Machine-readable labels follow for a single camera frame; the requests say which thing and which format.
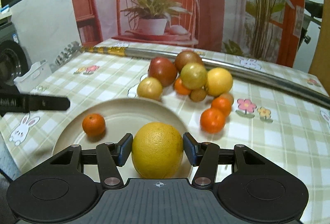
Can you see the orange tangerine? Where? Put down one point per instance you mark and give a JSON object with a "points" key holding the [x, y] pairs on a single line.
{"points": [[179, 87], [222, 104], [212, 120]]}

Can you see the small brown longan fruit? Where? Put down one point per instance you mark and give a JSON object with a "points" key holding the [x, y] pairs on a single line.
{"points": [[198, 95]]}

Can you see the grey washing machine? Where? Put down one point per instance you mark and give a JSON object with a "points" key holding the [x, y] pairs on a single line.
{"points": [[14, 58]]}

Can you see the small tangerine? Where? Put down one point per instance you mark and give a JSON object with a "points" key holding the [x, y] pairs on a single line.
{"points": [[94, 125]]}

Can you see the large yellow grapefruit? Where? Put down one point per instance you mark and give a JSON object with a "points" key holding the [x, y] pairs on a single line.
{"points": [[157, 151]]}

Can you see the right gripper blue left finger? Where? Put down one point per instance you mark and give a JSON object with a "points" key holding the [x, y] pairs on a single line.
{"points": [[110, 156]]}

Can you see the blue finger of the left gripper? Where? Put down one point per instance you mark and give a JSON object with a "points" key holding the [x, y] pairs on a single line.
{"points": [[24, 103]]}

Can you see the printed chair backdrop cloth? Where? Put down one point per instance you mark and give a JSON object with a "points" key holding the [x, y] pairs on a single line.
{"points": [[267, 30]]}

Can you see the small yellow green apple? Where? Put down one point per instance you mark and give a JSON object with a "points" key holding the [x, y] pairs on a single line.
{"points": [[150, 88]]}

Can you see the small tan longan fruit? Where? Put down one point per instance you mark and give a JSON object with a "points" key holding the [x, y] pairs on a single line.
{"points": [[228, 96]]}

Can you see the beige round plate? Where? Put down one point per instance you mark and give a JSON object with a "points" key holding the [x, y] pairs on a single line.
{"points": [[123, 115]]}

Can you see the checked bunny tablecloth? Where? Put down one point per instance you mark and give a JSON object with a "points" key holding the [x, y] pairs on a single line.
{"points": [[289, 131]]}

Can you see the black exercise bike handle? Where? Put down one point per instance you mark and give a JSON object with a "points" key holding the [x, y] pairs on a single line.
{"points": [[315, 12]]}

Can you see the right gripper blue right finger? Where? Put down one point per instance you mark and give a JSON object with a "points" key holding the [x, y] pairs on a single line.
{"points": [[205, 157]]}

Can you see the red apple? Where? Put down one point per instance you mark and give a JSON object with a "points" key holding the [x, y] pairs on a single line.
{"points": [[163, 70]]}

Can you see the telescopic steel pole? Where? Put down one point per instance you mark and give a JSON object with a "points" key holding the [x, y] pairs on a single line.
{"points": [[262, 78]]}

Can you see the brown round pear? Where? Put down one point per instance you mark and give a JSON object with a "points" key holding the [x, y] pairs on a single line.
{"points": [[186, 57]]}

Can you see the yellow lemon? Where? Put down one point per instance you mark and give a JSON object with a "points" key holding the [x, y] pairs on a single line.
{"points": [[219, 81]]}

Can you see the white plastic tray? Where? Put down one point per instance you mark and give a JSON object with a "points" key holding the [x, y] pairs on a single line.
{"points": [[38, 72]]}

